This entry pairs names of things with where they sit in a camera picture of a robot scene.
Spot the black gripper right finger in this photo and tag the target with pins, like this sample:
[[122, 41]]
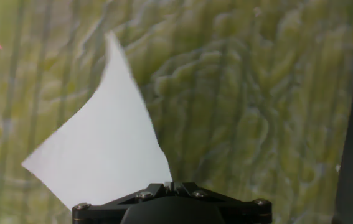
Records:
[[244, 211]]

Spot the white paper sheet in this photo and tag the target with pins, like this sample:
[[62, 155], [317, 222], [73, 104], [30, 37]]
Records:
[[101, 140]]

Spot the green marble pattern mat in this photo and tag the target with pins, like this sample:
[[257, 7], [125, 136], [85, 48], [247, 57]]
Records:
[[257, 109]]

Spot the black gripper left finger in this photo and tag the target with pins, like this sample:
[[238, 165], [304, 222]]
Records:
[[101, 211]]

